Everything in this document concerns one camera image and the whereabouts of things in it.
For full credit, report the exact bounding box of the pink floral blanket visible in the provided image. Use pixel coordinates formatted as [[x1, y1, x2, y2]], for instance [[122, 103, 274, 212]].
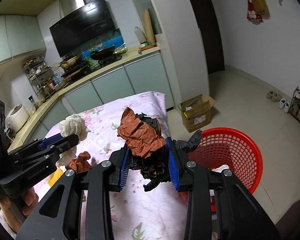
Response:
[[44, 91, 190, 240]]

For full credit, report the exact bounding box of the black induction cooker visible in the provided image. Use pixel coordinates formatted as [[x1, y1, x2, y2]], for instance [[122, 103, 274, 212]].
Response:
[[61, 62, 90, 78]]

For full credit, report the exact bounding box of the black wok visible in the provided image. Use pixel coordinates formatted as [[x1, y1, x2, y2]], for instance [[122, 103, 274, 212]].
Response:
[[90, 44, 117, 61]]

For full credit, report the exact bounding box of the metal spice rack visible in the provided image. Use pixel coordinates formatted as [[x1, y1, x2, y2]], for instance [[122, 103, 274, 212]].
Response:
[[22, 57, 65, 100]]

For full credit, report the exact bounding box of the yellow mesh sheet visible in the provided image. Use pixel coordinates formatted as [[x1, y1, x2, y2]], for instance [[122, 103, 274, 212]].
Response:
[[46, 172, 63, 188]]

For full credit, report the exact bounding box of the gas stove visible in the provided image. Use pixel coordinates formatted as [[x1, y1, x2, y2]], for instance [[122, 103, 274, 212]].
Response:
[[97, 54, 123, 67]]

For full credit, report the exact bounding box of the wooden cutting board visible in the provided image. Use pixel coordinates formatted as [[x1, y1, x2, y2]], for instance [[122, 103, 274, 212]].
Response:
[[142, 9, 156, 47]]

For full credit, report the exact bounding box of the kitchen counter cabinet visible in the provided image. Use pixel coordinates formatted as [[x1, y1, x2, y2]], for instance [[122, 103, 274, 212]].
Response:
[[7, 45, 173, 150]]

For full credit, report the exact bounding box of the black shoe rack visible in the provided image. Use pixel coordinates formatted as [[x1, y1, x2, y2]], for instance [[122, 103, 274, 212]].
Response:
[[287, 87, 300, 130]]

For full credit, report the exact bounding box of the cardboard box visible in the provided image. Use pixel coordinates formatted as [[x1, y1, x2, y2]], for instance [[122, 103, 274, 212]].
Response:
[[177, 94, 217, 133]]

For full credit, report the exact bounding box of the person's left hand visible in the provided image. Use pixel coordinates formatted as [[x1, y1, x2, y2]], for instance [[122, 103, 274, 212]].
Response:
[[0, 187, 37, 232]]

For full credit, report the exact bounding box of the upper kitchen cabinet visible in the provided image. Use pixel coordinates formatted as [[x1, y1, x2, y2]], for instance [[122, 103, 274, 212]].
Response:
[[0, 15, 47, 69]]

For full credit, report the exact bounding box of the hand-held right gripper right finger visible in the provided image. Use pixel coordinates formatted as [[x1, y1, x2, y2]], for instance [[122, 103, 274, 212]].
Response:
[[165, 136, 282, 240]]

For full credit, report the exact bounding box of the red bag on wall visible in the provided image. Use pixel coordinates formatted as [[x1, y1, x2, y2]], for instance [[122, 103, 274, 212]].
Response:
[[245, 0, 264, 24]]

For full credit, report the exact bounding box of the white rice cooker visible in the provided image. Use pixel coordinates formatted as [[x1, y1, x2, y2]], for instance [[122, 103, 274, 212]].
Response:
[[5, 105, 30, 133]]

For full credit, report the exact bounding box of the golden frying pan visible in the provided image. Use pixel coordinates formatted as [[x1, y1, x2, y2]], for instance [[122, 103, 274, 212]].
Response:
[[59, 54, 82, 68]]

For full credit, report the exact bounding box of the small crumpled brown paper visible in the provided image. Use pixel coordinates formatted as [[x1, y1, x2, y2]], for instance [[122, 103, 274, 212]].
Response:
[[69, 151, 92, 172]]

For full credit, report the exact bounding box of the white plastic bottle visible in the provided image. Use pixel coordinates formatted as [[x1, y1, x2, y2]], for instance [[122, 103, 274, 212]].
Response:
[[134, 26, 147, 44]]

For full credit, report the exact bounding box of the red plastic mesh basket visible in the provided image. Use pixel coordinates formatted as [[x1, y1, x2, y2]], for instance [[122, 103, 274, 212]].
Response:
[[181, 127, 263, 213]]

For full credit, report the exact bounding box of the brown paper bag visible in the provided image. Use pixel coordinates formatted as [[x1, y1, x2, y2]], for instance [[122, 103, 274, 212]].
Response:
[[249, 0, 270, 17]]

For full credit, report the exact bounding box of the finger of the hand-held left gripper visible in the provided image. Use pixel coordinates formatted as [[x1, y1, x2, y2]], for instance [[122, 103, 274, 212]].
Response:
[[14, 133, 80, 166], [7, 133, 64, 156]]

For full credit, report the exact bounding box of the dark brown door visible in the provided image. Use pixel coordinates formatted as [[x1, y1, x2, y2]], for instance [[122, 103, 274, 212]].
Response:
[[184, 0, 225, 75]]

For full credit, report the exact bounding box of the brown black wrapper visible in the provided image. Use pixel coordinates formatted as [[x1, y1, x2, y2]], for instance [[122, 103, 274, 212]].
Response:
[[117, 107, 203, 193]]

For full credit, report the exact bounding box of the black range hood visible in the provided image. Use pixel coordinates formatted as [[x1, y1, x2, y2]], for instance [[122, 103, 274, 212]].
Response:
[[49, 0, 117, 58]]

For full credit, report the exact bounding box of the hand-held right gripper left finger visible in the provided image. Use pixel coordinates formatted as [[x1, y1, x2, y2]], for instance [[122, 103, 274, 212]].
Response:
[[15, 146, 130, 240]]

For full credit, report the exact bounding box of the white tissue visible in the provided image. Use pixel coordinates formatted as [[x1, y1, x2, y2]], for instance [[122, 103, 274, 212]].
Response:
[[58, 114, 92, 167]]

